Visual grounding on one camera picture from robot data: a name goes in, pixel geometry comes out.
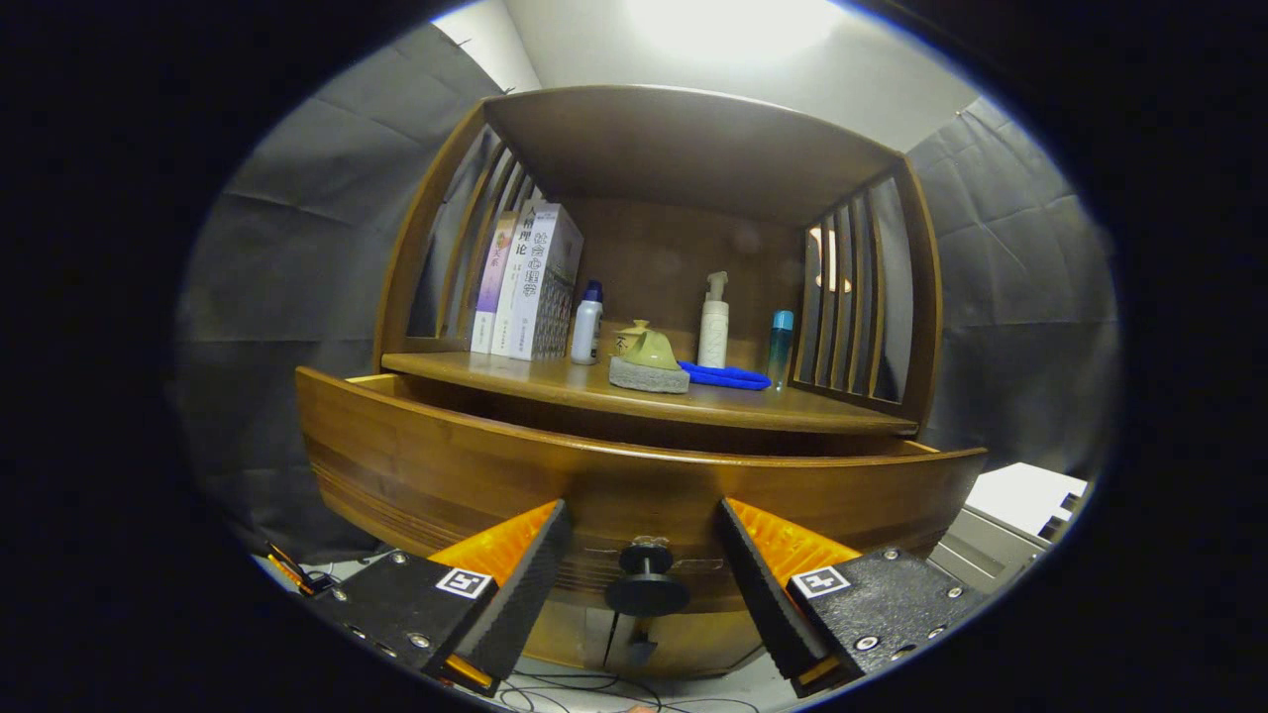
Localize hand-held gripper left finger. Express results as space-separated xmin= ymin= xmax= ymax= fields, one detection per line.
xmin=319 ymin=498 xmax=574 ymax=696

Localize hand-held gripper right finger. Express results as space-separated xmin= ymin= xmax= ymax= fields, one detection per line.
xmin=715 ymin=497 xmax=992 ymax=699

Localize wooden drawer with black knob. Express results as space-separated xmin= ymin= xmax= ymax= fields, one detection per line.
xmin=295 ymin=366 xmax=989 ymax=617

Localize green handled scrub sponge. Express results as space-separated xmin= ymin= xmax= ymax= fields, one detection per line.
xmin=608 ymin=329 xmax=691 ymax=395

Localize wooden cabinet door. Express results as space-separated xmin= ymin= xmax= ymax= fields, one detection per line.
xmin=609 ymin=609 xmax=769 ymax=679
xmin=523 ymin=599 xmax=610 ymax=674

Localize wooden countertop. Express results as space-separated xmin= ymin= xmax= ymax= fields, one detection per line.
xmin=381 ymin=352 xmax=919 ymax=437

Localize wooden cabinet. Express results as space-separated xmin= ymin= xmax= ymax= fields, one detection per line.
xmin=371 ymin=84 xmax=944 ymax=684

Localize blue cloth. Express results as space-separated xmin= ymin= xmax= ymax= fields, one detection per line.
xmin=679 ymin=360 xmax=773 ymax=391

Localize teal transparent bottle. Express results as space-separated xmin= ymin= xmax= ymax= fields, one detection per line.
xmin=768 ymin=310 xmax=795 ymax=390

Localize white pump bottle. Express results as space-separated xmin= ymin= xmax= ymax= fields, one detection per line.
xmin=697 ymin=271 xmax=731 ymax=369

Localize white bottle with blue cap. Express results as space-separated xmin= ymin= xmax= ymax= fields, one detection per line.
xmin=571 ymin=279 xmax=604 ymax=365

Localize white machine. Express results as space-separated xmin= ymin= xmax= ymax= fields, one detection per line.
xmin=926 ymin=462 xmax=1091 ymax=595

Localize pink purple book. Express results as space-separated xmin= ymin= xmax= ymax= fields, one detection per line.
xmin=470 ymin=210 xmax=520 ymax=355

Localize white patterned thick book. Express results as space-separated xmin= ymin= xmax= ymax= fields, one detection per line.
xmin=507 ymin=203 xmax=584 ymax=361

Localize large round ceiling light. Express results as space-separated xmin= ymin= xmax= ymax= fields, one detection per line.
xmin=624 ymin=0 xmax=843 ymax=60

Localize floor cables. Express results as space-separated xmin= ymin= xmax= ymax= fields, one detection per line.
xmin=495 ymin=668 xmax=764 ymax=713

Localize orange handled tool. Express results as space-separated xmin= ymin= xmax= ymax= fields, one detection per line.
xmin=265 ymin=543 xmax=308 ymax=595

